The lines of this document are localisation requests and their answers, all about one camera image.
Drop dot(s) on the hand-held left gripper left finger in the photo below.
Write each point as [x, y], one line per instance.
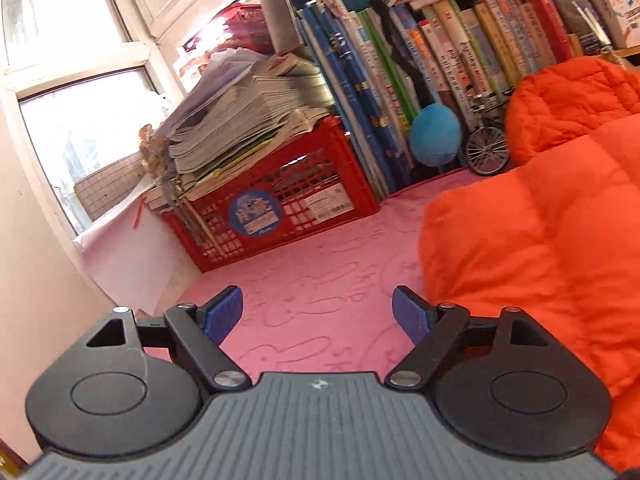
[222, 312]

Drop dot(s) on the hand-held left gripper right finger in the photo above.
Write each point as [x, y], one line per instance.
[410, 315]

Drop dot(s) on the orange down jacket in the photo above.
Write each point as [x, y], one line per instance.
[540, 235]

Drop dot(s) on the white poster paper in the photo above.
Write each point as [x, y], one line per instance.
[125, 260]

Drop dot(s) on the red plastic crate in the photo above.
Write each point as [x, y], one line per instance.
[300, 180]

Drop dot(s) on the grid cutting mat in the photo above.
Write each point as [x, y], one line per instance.
[110, 190]

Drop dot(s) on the blue plush ball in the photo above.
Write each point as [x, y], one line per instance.
[435, 135]

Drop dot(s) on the black model bicycle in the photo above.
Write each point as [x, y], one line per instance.
[487, 150]

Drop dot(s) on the stack of magazines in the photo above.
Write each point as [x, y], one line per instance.
[240, 110]

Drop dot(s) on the row of tall blue books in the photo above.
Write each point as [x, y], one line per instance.
[360, 100]

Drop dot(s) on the red mesh basket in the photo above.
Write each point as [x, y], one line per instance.
[240, 25]

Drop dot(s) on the grey board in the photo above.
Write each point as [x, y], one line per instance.
[275, 10]

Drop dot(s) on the wooden drawer organizer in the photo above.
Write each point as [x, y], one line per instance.
[625, 55]

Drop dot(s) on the black smartphone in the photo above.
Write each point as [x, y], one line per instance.
[570, 0]

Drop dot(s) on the white box with pencil print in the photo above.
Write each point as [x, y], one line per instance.
[620, 15]

